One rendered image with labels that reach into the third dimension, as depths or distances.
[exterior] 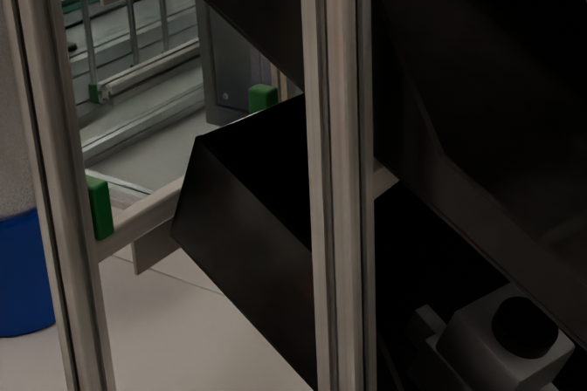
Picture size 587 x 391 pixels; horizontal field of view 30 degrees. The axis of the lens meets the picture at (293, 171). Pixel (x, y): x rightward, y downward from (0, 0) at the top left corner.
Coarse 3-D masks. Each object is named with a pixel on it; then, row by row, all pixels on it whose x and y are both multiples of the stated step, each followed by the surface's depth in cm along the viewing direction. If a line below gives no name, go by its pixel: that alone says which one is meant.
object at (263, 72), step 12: (252, 48) 132; (252, 60) 133; (264, 60) 132; (252, 72) 134; (264, 72) 132; (276, 72) 133; (252, 84) 134; (264, 84) 133; (276, 84) 133; (120, 192) 157; (132, 192) 157; (120, 204) 158; (132, 204) 157
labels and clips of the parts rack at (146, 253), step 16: (112, 0) 56; (256, 96) 67; (272, 96) 67; (256, 112) 68; (96, 192) 56; (96, 208) 57; (96, 224) 57; (112, 224) 58; (160, 224) 63; (144, 240) 62; (160, 240) 64; (144, 256) 63; (160, 256) 64
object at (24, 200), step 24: (0, 0) 115; (0, 24) 116; (0, 48) 117; (0, 72) 118; (0, 96) 119; (0, 120) 120; (0, 144) 121; (24, 144) 123; (0, 168) 122; (24, 168) 124; (0, 192) 123; (24, 192) 125; (0, 216) 124
